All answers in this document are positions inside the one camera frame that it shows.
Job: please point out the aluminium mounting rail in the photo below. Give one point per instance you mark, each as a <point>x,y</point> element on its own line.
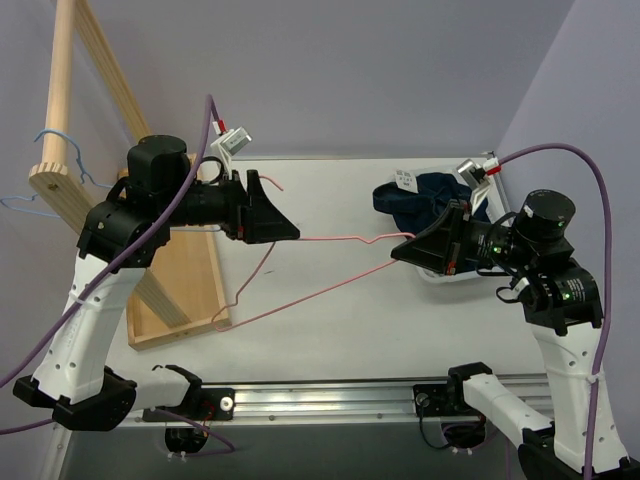
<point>256,404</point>

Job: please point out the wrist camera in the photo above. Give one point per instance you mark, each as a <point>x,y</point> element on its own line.
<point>227,144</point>
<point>478,179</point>

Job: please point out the clear plastic basket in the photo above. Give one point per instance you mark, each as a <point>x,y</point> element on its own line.
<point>495,208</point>

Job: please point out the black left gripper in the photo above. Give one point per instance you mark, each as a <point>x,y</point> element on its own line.
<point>242,208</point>

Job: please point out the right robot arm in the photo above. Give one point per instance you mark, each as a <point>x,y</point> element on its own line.
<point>562,306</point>

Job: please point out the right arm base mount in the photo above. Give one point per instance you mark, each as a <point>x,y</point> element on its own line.
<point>462,429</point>

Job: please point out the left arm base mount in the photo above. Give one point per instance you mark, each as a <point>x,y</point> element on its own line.
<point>196,437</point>

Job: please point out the wooden clothes rack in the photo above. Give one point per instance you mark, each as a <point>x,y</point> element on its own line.
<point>183,289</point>

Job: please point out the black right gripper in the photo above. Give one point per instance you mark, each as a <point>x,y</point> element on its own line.
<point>458,239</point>

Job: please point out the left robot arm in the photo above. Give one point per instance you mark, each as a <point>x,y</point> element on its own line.
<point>117,244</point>

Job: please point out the pink wire hanger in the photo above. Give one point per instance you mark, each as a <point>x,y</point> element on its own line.
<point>330,214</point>

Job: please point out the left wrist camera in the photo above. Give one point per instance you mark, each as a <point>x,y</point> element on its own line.
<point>227,144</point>

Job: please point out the dark navy garment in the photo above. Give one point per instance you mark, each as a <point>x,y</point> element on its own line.
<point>414,212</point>

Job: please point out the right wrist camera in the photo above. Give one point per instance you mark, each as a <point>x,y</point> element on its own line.
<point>478,179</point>

